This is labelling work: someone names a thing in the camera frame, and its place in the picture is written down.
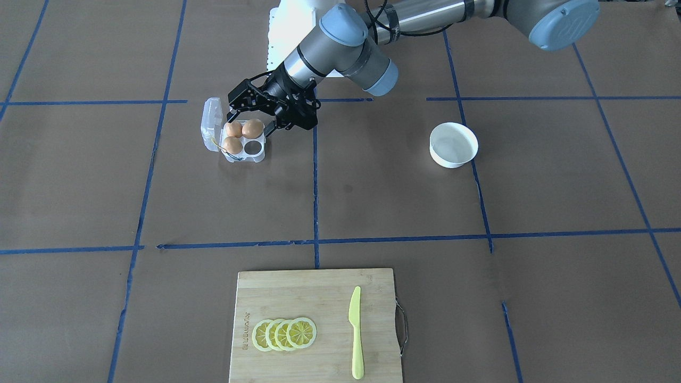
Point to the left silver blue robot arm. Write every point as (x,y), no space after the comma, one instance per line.
(549,25)

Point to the clear plastic egg box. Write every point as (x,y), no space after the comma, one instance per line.
(212,124)

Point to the yellow plastic knife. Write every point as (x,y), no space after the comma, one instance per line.
(354,318)

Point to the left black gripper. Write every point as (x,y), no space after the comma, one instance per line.
(275,88)

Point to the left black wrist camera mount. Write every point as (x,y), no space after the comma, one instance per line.
(301,107)

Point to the yellow lemon slice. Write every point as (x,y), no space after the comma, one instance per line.
(280,336)
(301,332)
(270,335)
(259,336)

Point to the wooden cutting board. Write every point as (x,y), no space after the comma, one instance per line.
(324,297)

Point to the green yellow rubber band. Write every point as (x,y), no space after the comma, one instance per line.
(237,158)

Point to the brown egg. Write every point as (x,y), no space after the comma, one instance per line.
(234,129)
(253,129)
(232,146)

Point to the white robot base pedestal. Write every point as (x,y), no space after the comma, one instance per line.
(287,32)

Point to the white round bowl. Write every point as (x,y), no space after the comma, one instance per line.
(451,145)

